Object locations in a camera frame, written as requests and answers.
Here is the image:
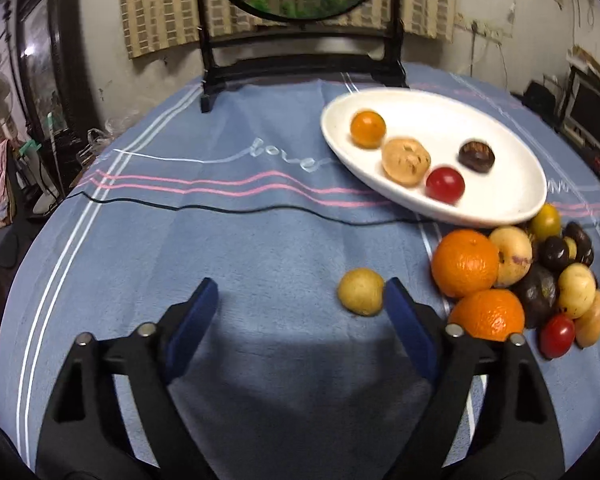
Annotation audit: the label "large orange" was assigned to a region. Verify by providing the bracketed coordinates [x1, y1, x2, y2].
[431, 229, 501, 299]
[447, 289, 526, 343]

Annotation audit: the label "pink cloth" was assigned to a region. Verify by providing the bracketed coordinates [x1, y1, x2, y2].
[0, 140, 18, 231]

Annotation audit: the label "goldfish embroidery screen black frame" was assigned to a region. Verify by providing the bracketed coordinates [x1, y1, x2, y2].
[195, 0, 408, 113]

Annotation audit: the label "clear plastic bags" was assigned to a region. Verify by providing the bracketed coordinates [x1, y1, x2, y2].
[87, 117, 146, 151]

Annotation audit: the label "beige checked curtain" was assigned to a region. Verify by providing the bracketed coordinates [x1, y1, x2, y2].
[117, 0, 458, 60]

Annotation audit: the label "small olive yellow fruit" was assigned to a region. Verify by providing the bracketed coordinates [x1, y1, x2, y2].
[337, 268, 385, 317]

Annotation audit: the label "tan speckled round fruit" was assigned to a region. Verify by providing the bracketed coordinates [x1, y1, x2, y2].
[381, 138, 432, 187]

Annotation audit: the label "dark wooden framed mirror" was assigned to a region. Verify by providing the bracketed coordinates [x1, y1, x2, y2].
[10, 0, 88, 146]

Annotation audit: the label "black cable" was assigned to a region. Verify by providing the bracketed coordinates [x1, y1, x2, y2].
[55, 187, 433, 225]

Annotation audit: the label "pale yellow round fruit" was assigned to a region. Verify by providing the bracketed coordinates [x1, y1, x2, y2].
[489, 226, 534, 288]

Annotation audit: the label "green yellow round fruit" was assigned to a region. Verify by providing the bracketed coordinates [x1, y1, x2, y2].
[528, 204, 562, 244]

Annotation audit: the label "large dark purple fruit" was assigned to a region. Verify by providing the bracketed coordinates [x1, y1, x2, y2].
[511, 262, 561, 330]

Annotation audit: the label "black computer monitor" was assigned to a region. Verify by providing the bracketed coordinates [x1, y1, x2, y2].
[562, 67, 600, 151]

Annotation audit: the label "white oval plate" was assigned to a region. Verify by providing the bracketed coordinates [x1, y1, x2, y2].
[320, 88, 548, 227]

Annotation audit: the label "blue striped tablecloth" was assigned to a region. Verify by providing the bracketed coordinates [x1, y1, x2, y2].
[0, 62, 600, 480]

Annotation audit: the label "small smooth orange fruit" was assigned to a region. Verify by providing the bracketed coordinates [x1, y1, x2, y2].
[350, 110, 387, 149]

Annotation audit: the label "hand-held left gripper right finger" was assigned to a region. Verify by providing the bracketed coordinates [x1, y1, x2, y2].
[380, 277, 566, 480]

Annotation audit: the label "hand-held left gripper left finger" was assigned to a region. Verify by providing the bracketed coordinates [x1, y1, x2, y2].
[35, 277, 220, 480]

